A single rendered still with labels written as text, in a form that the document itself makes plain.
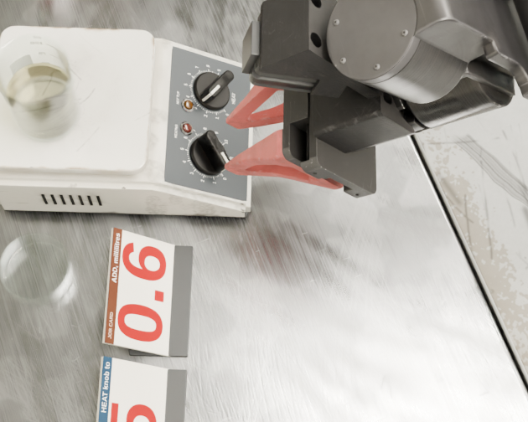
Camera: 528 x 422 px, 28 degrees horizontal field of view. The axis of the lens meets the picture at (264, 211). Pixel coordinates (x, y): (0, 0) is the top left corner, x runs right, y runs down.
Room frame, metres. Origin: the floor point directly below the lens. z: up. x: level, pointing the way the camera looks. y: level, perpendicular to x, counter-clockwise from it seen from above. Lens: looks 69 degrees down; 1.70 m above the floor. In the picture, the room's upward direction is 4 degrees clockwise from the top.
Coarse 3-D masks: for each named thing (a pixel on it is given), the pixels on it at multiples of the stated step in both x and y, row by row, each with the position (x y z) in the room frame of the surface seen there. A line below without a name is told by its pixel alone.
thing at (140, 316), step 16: (128, 240) 0.26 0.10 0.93; (144, 240) 0.27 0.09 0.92; (128, 256) 0.25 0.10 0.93; (144, 256) 0.25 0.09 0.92; (160, 256) 0.26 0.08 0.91; (128, 272) 0.24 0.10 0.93; (144, 272) 0.24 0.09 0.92; (160, 272) 0.24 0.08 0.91; (128, 288) 0.22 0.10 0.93; (144, 288) 0.23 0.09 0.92; (160, 288) 0.23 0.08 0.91; (128, 304) 0.21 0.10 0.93; (144, 304) 0.22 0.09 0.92; (160, 304) 0.22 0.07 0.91; (128, 320) 0.20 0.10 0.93; (144, 320) 0.20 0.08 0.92; (160, 320) 0.21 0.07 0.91; (128, 336) 0.19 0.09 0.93; (144, 336) 0.19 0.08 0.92; (160, 336) 0.19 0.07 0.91
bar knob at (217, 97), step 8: (208, 72) 0.40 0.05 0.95; (224, 72) 0.40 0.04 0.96; (200, 80) 0.39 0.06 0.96; (208, 80) 0.39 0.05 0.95; (216, 80) 0.39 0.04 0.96; (224, 80) 0.39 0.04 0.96; (200, 88) 0.38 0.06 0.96; (208, 88) 0.38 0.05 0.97; (216, 88) 0.38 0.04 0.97; (224, 88) 0.38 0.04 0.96; (200, 96) 0.38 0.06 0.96; (208, 96) 0.37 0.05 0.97; (216, 96) 0.38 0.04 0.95; (224, 96) 0.38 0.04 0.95; (208, 104) 0.37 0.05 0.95; (216, 104) 0.38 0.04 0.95; (224, 104) 0.38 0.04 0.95
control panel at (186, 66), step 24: (192, 72) 0.40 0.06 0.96; (216, 72) 0.41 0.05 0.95; (240, 72) 0.41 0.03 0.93; (192, 96) 0.38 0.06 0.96; (240, 96) 0.39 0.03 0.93; (168, 120) 0.35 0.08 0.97; (192, 120) 0.36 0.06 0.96; (216, 120) 0.36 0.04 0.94; (168, 144) 0.33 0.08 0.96; (240, 144) 0.35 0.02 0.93; (168, 168) 0.31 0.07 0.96; (192, 168) 0.32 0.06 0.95; (216, 192) 0.30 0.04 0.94; (240, 192) 0.31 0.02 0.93
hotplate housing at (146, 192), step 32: (160, 64) 0.40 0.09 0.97; (160, 96) 0.37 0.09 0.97; (160, 128) 0.34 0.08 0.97; (160, 160) 0.32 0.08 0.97; (0, 192) 0.29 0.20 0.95; (32, 192) 0.29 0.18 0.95; (64, 192) 0.29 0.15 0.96; (96, 192) 0.29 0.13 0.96; (128, 192) 0.29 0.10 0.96; (160, 192) 0.29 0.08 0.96; (192, 192) 0.30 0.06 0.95
